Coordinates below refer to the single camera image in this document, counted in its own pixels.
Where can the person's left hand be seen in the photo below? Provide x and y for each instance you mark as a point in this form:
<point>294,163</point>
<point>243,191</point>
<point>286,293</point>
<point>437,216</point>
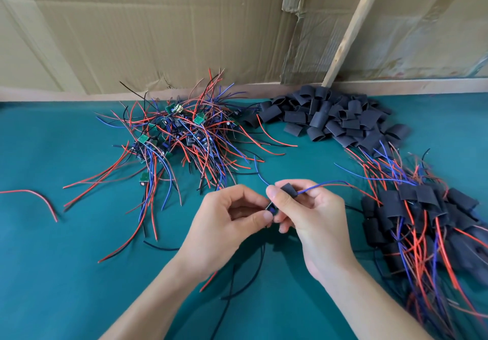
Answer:
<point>213,229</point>

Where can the person's right hand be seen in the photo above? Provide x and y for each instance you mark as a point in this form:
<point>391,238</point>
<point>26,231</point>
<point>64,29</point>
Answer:
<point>324,229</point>

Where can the person's right thumb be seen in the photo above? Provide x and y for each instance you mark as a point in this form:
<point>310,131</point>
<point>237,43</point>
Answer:
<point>284,203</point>

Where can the person's left thumb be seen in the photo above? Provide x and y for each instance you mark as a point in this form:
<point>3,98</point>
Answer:
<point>254,222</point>

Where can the black heat shrink sleeve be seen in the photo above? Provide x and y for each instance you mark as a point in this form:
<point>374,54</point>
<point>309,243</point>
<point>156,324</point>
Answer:
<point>289,190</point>

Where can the person's right forearm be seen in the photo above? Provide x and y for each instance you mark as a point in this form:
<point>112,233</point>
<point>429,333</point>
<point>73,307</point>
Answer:
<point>373,305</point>

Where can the person's left forearm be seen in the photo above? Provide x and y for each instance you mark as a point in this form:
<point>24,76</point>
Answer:
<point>160,301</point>

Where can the pile of empty black sleeves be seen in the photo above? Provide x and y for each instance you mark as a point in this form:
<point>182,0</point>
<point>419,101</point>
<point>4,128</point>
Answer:
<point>331,118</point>

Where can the wooden stick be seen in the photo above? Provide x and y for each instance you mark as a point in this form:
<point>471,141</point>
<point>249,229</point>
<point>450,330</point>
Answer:
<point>356,23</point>

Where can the creased printed cardboard box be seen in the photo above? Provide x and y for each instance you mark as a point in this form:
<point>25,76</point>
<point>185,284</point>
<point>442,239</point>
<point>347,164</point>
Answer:
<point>419,23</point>

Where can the large plain cardboard sheet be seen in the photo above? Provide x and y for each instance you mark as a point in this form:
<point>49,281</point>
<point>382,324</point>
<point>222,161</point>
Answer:
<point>133,23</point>

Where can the wooden table edge rail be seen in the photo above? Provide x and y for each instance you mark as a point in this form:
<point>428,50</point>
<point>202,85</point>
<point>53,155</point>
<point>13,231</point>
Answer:
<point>419,86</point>

